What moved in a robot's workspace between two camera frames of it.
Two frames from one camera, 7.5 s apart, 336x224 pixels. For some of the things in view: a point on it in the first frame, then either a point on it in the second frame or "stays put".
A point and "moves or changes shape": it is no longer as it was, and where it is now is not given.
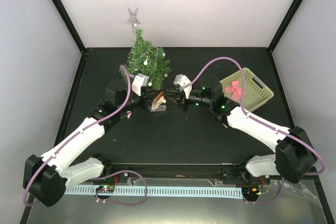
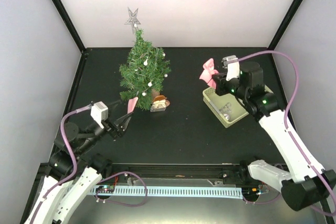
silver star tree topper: [133, 20] stays put
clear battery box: [161, 107] stays put
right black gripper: [182, 102] to [219, 83]
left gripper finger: [155, 93] to [114, 104]
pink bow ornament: [234, 89] moves or changes shape
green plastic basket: [256, 93] moves or changes shape
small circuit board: [105, 188] stays put
